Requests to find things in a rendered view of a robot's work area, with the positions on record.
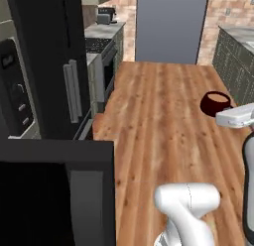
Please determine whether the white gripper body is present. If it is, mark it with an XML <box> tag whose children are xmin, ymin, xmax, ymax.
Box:
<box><xmin>215</xmin><ymin>102</ymin><xmax>254</xmax><ymax>129</ymax></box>

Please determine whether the dark red cup of tea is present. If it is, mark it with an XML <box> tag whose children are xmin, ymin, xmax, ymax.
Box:
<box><xmin>199</xmin><ymin>90</ymin><xmax>232</xmax><ymax>118</ymax></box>

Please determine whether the green cabinet run with worktop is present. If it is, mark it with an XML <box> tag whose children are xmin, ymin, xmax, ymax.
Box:
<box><xmin>211</xmin><ymin>24</ymin><xmax>254</xmax><ymax>107</ymax></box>
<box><xmin>83</xmin><ymin>21</ymin><xmax>127</xmax><ymax>63</ymax></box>

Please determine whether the grey blue door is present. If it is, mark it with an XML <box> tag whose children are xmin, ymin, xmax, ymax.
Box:
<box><xmin>134</xmin><ymin>0</ymin><xmax>211</xmax><ymax>65</ymax></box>

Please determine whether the black stove with oven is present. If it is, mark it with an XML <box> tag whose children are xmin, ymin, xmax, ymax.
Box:
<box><xmin>84</xmin><ymin>37</ymin><xmax>119</xmax><ymax>103</ymax></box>

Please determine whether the pale grey dishwasher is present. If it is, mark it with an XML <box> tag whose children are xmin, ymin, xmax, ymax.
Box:
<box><xmin>86</xmin><ymin>53</ymin><xmax>106</xmax><ymax>116</ymax></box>

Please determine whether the black coffee machine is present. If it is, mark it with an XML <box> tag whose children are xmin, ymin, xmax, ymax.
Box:
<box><xmin>97</xmin><ymin>6</ymin><xmax>118</xmax><ymax>25</ymax></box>

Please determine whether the grey toaster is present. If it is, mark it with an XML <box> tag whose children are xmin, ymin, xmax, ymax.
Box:
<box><xmin>96</xmin><ymin>13</ymin><xmax>112</xmax><ymax>26</ymax></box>

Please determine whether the black fridge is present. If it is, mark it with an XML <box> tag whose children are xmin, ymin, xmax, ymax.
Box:
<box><xmin>5</xmin><ymin>0</ymin><xmax>92</xmax><ymax>141</ymax></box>

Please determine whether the black microwave oven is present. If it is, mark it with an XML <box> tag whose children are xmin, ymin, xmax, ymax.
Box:
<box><xmin>0</xmin><ymin>139</ymin><xmax>117</xmax><ymax>246</ymax></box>

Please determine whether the grey fridge handle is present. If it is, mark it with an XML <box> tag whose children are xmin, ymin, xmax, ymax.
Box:
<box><xmin>68</xmin><ymin>59</ymin><xmax>83</xmax><ymax>119</ymax></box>
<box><xmin>63</xmin><ymin>63</ymin><xmax>79</xmax><ymax>124</ymax></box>

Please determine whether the black wall oven panel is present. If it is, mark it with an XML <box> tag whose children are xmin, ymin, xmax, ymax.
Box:
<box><xmin>0</xmin><ymin>19</ymin><xmax>42</xmax><ymax>140</ymax></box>

